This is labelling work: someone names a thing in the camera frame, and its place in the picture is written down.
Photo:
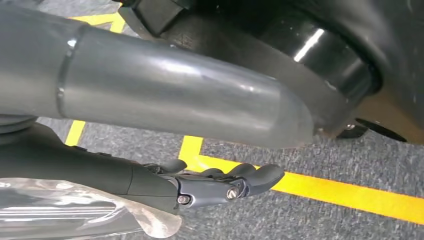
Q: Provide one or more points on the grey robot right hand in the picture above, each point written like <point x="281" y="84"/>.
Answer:
<point x="165" y="92"/>

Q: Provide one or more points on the black robot lower body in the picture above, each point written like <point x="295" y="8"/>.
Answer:
<point x="232" y="33"/>

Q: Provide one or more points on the yellow tape rectangle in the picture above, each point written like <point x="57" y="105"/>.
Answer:
<point x="74" y="132"/>

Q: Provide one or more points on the clear plastic cover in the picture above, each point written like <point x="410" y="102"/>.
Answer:
<point x="66" y="212"/>

